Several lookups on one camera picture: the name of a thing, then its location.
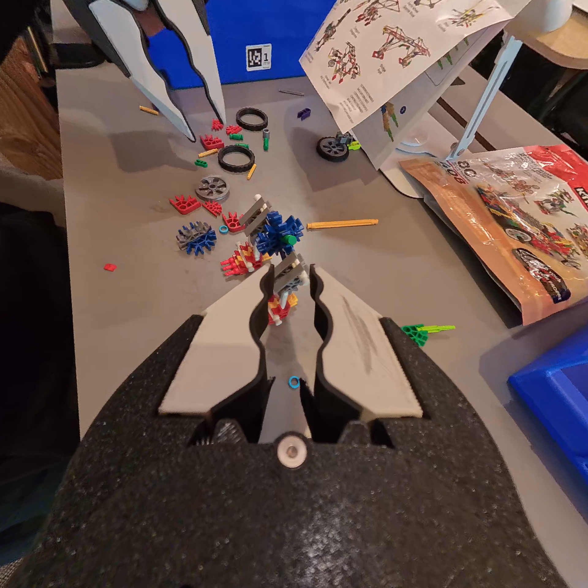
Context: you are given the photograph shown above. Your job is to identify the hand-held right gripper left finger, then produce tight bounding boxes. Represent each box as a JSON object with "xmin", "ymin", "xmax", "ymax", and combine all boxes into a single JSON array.
[{"xmin": 158, "ymin": 264, "xmax": 273, "ymax": 416}]

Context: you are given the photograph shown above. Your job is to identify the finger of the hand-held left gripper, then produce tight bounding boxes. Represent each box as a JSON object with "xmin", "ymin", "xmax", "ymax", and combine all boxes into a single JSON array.
[
  {"xmin": 154, "ymin": 0, "xmax": 228, "ymax": 126},
  {"xmin": 87, "ymin": 0, "xmax": 197, "ymax": 144}
]

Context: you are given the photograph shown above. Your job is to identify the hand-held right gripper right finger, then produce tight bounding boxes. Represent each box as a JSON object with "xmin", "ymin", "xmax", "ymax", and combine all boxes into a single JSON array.
[{"xmin": 309, "ymin": 264, "xmax": 424, "ymax": 422}]

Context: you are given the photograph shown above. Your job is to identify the green toy connector chain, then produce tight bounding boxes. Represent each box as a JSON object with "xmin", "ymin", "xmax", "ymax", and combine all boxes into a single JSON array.
[{"xmin": 401, "ymin": 323, "xmax": 457, "ymax": 348}]

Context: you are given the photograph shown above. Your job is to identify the multicoloured construction toy model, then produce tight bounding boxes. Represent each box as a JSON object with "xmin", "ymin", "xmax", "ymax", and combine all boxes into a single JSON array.
[{"xmin": 220, "ymin": 193, "xmax": 309, "ymax": 328}]

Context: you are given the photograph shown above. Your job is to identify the blue bin with marker tag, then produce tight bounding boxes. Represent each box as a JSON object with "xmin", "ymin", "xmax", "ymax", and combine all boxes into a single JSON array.
[{"xmin": 148, "ymin": 0, "xmax": 343, "ymax": 86}]

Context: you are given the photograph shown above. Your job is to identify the black rubber tire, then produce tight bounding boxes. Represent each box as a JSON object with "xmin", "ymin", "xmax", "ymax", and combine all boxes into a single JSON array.
[
  {"xmin": 235, "ymin": 107, "xmax": 269, "ymax": 133},
  {"xmin": 217, "ymin": 143, "xmax": 256, "ymax": 175}
]

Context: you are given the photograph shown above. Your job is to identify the blue and grey snowflake connectors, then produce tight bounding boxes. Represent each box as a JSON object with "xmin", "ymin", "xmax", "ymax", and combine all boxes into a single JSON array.
[{"xmin": 175, "ymin": 221, "xmax": 218, "ymax": 256}]

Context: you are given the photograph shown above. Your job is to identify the long yellow rod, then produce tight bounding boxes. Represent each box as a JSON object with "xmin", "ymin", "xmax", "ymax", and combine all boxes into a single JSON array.
[{"xmin": 306, "ymin": 218, "xmax": 380, "ymax": 231}]

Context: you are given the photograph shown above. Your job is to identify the grey wheel hub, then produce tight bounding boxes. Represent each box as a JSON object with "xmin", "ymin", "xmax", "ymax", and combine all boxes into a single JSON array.
[{"xmin": 194, "ymin": 175, "xmax": 231, "ymax": 203}]

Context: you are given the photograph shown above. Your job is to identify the black toy wheel assembly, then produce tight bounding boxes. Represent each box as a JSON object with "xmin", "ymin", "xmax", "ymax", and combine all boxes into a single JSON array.
[{"xmin": 315, "ymin": 130, "xmax": 362, "ymax": 163}]

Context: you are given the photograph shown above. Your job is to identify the toy instruction sheet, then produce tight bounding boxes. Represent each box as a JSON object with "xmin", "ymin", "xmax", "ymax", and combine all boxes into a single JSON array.
[{"xmin": 299, "ymin": 0, "xmax": 514, "ymax": 135}]

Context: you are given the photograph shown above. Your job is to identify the person's dark pants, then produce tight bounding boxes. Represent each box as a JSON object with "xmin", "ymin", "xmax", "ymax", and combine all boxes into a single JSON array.
[{"xmin": 0, "ymin": 202, "xmax": 81, "ymax": 552}]

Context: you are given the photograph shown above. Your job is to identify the blue storage bin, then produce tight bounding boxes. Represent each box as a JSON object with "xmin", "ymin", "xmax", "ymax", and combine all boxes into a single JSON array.
[{"xmin": 507, "ymin": 337, "xmax": 588, "ymax": 496}]

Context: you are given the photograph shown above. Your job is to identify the orange toy package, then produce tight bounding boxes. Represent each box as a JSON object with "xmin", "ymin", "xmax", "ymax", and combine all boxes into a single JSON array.
[{"xmin": 399, "ymin": 145, "xmax": 588, "ymax": 328}]

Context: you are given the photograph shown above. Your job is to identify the white instruction booklet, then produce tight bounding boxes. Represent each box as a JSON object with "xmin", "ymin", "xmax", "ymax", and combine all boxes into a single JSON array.
[{"xmin": 354, "ymin": 62, "xmax": 466, "ymax": 199}]

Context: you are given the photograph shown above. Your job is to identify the wooden chair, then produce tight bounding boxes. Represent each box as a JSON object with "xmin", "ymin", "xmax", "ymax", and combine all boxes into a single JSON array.
[{"xmin": 524, "ymin": 11, "xmax": 588, "ymax": 70}]

